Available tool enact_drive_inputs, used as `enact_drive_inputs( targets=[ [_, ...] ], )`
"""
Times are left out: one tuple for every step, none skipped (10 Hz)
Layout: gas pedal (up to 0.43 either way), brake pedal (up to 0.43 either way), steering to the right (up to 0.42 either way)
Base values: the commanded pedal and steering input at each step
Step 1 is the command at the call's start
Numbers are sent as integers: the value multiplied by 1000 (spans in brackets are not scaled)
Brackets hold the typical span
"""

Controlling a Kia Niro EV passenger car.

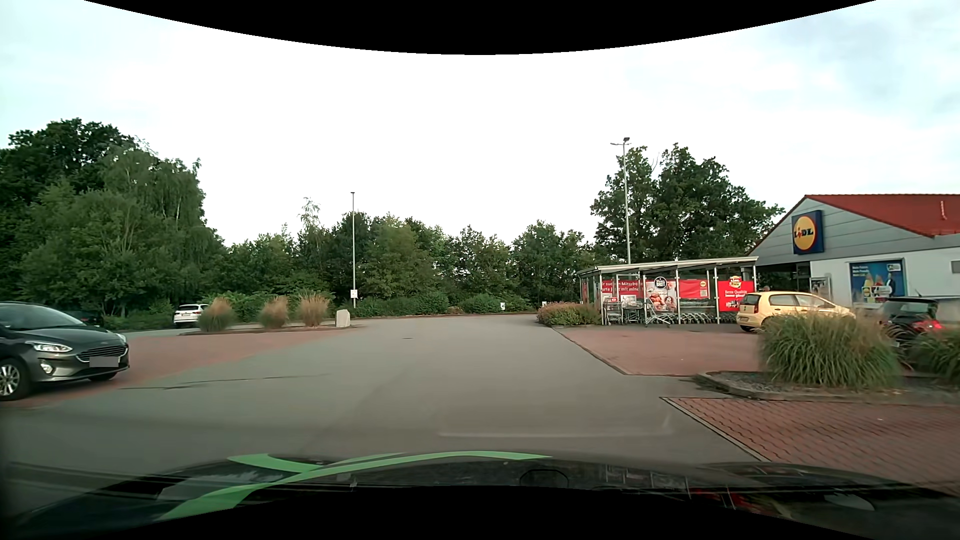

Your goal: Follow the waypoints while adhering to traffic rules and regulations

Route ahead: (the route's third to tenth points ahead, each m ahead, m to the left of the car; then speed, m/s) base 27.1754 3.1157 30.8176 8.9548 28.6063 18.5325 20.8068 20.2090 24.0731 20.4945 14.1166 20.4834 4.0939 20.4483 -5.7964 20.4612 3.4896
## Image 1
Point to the low green hedge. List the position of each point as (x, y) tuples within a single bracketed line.
[(442, 304)]

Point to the low flowering shrub bed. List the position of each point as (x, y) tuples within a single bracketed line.
[(568, 313)]

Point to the grey asphalt road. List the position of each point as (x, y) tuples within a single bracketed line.
[(420, 375)]

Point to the pale concrete block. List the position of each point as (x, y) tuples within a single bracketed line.
[(343, 319)]

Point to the dry ornamental grass bush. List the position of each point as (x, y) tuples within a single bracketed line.
[(217, 315), (275, 313), (313, 309)]

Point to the trolley shelter with red posters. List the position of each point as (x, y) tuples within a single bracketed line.
[(667, 289)]

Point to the car's own bonnet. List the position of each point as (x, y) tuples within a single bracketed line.
[(480, 480)]

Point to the large green tree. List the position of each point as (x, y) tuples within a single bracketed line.
[(682, 210)]

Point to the wood of green trees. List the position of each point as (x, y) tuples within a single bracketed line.
[(225, 255)]

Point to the kerbed gravel planting island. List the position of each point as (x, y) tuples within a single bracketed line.
[(750, 386)]

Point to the white car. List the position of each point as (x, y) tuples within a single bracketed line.
[(187, 314)]

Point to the yellow car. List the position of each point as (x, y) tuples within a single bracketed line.
[(780, 307)]

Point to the red brick parking area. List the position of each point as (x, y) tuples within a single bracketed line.
[(825, 435), (180, 352)]

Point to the green ornamental grass bush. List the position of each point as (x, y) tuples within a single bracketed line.
[(825, 351), (937, 354)]

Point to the supermarket building with red roof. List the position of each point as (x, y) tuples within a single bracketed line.
[(862, 247)]

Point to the black car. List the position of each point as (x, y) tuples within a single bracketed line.
[(909, 316)]

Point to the dark grey car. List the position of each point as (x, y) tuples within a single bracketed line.
[(52, 349)]

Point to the lamp post with small sign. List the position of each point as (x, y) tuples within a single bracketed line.
[(353, 247)]

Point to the tall double lamp post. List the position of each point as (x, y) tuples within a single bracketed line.
[(626, 202)]

